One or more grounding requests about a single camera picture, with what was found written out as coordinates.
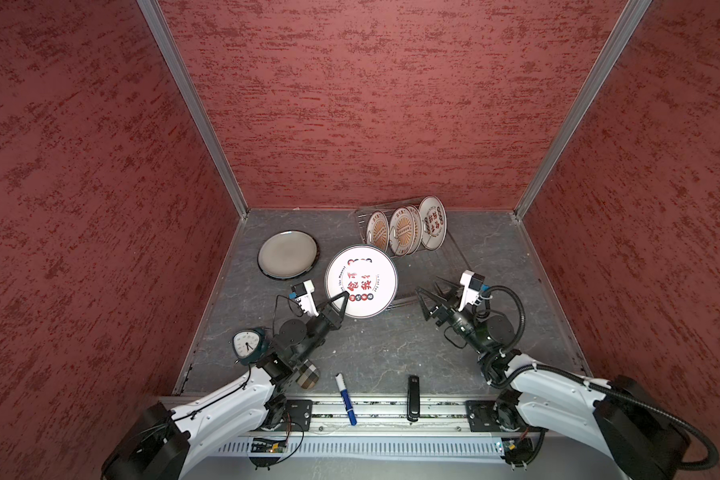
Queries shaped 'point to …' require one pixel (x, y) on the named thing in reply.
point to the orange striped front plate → (377, 230)
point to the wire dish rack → (416, 270)
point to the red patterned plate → (434, 222)
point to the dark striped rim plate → (287, 255)
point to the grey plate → (368, 275)
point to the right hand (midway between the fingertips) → (418, 289)
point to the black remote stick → (413, 398)
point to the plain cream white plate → (287, 255)
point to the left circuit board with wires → (262, 445)
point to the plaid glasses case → (308, 375)
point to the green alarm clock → (250, 345)
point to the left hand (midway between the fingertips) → (351, 299)
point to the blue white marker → (349, 408)
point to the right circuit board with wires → (517, 450)
